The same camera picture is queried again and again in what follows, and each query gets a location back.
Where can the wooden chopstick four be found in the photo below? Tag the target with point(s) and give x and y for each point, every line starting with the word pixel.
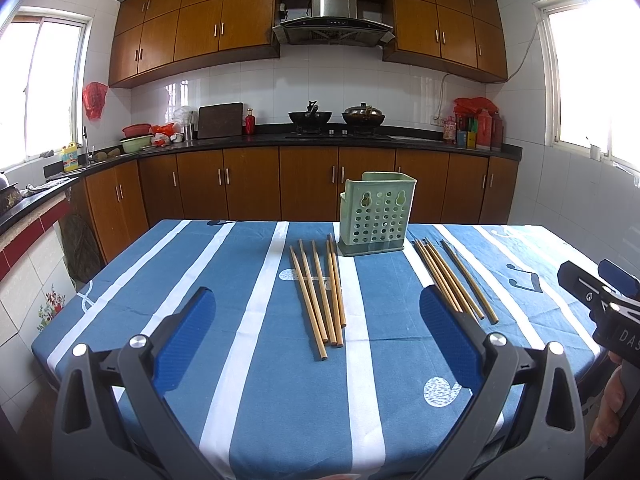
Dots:
pixel 336 307

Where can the person right hand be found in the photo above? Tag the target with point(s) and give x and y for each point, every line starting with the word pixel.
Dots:
pixel 607 422

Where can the red bag behind condiments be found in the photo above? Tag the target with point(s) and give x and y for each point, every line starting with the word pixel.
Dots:
pixel 473 106

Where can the wooden chopstick two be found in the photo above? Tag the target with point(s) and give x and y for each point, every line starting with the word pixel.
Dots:
pixel 312 293

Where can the steel range hood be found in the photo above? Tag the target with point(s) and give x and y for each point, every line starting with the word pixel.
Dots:
pixel 331 22

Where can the blue white striped tablecloth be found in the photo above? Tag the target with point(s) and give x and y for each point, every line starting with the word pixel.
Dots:
pixel 258 401

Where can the left window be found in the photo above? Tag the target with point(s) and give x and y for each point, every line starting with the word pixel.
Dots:
pixel 42 67

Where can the white cup on windowsill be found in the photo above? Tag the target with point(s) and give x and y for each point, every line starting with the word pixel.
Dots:
pixel 595 152

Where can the black wok on stove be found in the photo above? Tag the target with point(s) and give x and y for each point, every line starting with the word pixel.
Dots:
pixel 310 121

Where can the wooden chopstick eight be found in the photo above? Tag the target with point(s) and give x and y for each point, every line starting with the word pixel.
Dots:
pixel 478 313

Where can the red bottle on counter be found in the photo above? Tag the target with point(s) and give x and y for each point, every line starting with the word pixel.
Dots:
pixel 249 122

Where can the yellow detergent bottle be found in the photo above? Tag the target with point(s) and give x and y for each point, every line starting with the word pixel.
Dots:
pixel 70 157

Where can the red plastic basin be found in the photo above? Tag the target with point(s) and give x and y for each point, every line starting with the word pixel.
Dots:
pixel 132 131

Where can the dark red thermos flask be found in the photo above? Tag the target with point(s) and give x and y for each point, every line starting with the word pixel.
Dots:
pixel 496 132

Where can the right window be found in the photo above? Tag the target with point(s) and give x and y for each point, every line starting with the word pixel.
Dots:
pixel 590 51

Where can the green perforated utensil holder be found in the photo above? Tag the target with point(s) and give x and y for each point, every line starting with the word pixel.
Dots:
pixel 375 213

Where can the black gas stove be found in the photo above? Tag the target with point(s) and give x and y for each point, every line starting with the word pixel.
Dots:
pixel 336 134

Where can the lower wooden kitchen cabinets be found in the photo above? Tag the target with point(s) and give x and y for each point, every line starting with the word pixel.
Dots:
pixel 122 202

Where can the black kitchen countertop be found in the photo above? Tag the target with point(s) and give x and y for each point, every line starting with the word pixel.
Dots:
pixel 265 137

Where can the wooden chopstick six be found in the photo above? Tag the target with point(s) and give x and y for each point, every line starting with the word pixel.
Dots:
pixel 437 276

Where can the wooden chopstick five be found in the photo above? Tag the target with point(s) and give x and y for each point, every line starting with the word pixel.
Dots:
pixel 337 280

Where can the green plastic basin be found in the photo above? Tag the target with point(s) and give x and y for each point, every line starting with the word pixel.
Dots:
pixel 135 143

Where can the red plastic bag on wall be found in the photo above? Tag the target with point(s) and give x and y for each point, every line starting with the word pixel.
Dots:
pixel 93 100

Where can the pink condiment bottle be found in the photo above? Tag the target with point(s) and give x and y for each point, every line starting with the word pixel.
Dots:
pixel 449 130

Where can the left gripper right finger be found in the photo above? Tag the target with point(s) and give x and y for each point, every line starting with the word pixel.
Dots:
pixel 486 370

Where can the window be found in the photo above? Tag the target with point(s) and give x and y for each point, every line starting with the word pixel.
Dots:
pixel 42 67
pixel 590 51

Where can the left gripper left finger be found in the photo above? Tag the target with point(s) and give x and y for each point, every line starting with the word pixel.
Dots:
pixel 151 366

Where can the lidded dark cooking pot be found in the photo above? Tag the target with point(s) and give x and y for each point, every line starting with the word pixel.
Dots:
pixel 363 119

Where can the dark brown cutting board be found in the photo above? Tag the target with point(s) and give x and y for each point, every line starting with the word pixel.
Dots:
pixel 220 121

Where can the upper wooden wall cabinets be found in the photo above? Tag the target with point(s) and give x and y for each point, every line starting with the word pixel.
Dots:
pixel 154 39

